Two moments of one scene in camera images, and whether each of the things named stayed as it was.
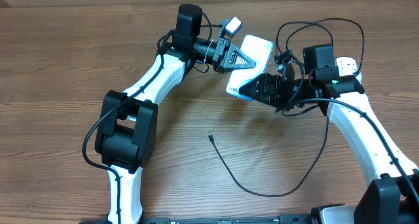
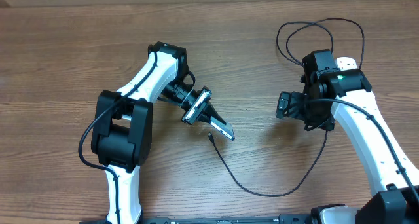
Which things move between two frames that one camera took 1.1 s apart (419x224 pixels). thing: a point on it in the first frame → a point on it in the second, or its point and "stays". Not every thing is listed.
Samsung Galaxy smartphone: [258, 50] → [226, 130]
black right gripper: [273, 97] → [324, 121]
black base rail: [292, 219] stays
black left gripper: [220, 53] → [196, 111]
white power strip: [346, 65] stays
